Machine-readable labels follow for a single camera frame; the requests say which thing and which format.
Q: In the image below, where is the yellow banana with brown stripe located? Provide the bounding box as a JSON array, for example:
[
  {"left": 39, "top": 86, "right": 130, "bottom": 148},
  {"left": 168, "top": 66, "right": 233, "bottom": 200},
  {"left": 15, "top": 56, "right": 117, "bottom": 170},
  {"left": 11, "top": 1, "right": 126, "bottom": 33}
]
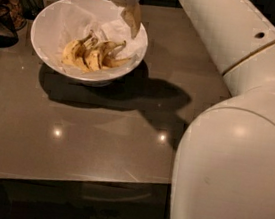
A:
[{"left": 97, "top": 40, "right": 126, "bottom": 68}]

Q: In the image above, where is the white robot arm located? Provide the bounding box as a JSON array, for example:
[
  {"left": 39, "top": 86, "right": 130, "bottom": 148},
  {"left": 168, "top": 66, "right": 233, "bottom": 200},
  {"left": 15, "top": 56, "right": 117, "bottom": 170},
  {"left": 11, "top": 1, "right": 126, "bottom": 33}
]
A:
[{"left": 170, "top": 0, "right": 275, "bottom": 219}]

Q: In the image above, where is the white bowl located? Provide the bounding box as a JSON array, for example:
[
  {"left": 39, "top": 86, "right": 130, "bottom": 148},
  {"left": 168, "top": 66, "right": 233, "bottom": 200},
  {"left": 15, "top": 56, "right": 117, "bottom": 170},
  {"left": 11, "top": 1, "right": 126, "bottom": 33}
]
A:
[{"left": 24, "top": 0, "right": 154, "bottom": 94}]

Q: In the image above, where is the middle yellow banana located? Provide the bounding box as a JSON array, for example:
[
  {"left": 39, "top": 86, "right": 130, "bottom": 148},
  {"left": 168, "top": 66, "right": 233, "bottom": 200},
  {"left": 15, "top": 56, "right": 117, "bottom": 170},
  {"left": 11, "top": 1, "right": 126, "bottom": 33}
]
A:
[{"left": 84, "top": 47, "right": 100, "bottom": 72}]

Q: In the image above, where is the left yellow banana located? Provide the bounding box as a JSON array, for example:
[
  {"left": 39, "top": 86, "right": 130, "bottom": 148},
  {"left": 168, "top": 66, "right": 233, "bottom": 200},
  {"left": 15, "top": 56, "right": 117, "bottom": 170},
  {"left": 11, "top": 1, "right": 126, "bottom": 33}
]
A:
[{"left": 61, "top": 34, "right": 92, "bottom": 66}]

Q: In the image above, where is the white paper liner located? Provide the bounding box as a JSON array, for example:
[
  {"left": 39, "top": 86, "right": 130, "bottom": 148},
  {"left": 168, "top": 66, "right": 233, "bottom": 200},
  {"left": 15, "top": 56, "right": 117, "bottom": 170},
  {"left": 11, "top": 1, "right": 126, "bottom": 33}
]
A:
[{"left": 50, "top": 3, "right": 148, "bottom": 83}]

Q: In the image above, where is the black kettle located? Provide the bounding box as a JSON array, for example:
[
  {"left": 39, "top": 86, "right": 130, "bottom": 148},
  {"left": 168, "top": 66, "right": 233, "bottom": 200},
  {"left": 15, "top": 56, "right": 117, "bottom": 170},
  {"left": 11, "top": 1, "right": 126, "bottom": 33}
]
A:
[{"left": 0, "top": 5, "right": 19, "bottom": 48}]

